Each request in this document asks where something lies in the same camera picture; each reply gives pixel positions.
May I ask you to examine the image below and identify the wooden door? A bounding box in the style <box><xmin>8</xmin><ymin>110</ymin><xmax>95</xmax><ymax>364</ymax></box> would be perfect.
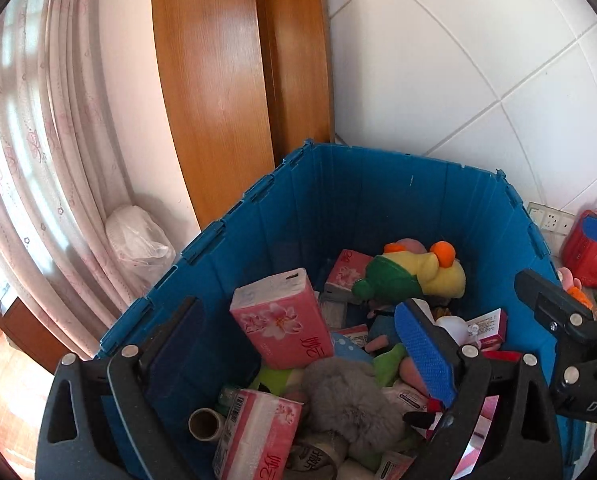
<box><xmin>151</xmin><ymin>0</ymin><xmax>336</xmax><ymax>231</ymax></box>

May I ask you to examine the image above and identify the white plastic bag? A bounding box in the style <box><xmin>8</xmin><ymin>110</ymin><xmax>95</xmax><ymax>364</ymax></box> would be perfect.
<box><xmin>105</xmin><ymin>204</ymin><xmax>178</xmax><ymax>277</ymax></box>

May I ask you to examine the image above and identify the wooden cabinet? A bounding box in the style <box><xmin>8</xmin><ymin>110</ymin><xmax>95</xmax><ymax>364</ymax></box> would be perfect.
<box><xmin>0</xmin><ymin>296</ymin><xmax>59</xmax><ymax>466</ymax></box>

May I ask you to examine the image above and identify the blue plastic storage crate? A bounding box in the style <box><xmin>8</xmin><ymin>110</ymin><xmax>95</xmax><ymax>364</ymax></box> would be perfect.
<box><xmin>96</xmin><ymin>141</ymin><xmax>587</xmax><ymax>480</ymax></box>

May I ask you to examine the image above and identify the pink floral curtain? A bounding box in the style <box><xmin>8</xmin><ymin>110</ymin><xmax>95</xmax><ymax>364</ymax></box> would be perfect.
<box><xmin>0</xmin><ymin>0</ymin><xmax>144</xmax><ymax>361</ymax></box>

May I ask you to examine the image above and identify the light blue dotted item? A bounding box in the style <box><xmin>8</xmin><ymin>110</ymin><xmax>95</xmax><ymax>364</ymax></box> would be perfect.
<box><xmin>330</xmin><ymin>331</ymin><xmax>375</xmax><ymax>367</ymax></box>

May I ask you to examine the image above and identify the small red white box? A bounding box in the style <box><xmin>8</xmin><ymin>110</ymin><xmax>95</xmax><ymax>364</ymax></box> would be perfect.
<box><xmin>465</xmin><ymin>308</ymin><xmax>509</xmax><ymax>352</ymax></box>

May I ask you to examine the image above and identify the pink plush toy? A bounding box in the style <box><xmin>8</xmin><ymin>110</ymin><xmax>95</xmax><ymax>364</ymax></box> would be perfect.
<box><xmin>557</xmin><ymin>266</ymin><xmax>595</xmax><ymax>308</ymax></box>

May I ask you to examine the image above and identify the blue pig plush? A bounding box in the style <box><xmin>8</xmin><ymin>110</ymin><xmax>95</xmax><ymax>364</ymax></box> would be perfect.
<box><xmin>366</xmin><ymin>305</ymin><xmax>405</xmax><ymax>353</ymax></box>

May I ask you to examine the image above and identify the yellow green plush toy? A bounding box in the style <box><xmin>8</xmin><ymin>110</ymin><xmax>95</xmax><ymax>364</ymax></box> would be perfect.
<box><xmin>353</xmin><ymin>239</ymin><xmax>467</xmax><ymax>307</ymax></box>

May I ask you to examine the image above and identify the red toy case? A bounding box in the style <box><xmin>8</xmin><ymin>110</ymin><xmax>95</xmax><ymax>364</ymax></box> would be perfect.
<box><xmin>561</xmin><ymin>201</ymin><xmax>597</xmax><ymax>289</ymax></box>

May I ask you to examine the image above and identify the white wall socket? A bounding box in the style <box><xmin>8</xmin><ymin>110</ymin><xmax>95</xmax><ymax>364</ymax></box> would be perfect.
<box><xmin>526</xmin><ymin>201</ymin><xmax>577</xmax><ymax>237</ymax></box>

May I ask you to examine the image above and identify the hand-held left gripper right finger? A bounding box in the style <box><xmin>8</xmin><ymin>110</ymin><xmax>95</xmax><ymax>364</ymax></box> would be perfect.
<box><xmin>393</xmin><ymin>298</ymin><xmax>564</xmax><ymax>480</ymax></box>

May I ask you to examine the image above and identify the white paper roll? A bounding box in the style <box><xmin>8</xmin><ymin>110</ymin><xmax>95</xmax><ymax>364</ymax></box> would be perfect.
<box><xmin>337</xmin><ymin>459</ymin><xmax>380</xmax><ymax>480</ymax></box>

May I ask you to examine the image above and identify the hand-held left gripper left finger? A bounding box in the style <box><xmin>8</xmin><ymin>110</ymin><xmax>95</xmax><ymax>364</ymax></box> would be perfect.
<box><xmin>35</xmin><ymin>296</ymin><xmax>214</xmax><ymax>480</ymax></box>

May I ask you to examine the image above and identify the white toy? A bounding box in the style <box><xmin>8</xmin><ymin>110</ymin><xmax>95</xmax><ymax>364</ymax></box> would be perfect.
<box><xmin>435</xmin><ymin>314</ymin><xmax>480</xmax><ymax>347</ymax></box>

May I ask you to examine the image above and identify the beige tape roll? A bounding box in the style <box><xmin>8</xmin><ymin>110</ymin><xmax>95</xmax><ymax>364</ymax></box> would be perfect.
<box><xmin>188</xmin><ymin>406</ymin><xmax>228</xmax><ymax>444</ymax></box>

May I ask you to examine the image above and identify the grey fluffy plush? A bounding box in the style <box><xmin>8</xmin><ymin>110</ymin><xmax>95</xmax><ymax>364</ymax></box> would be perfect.
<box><xmin>300</xmin><ymin>359</ymin><xmax>410</xmax><ymax>455</ymax></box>

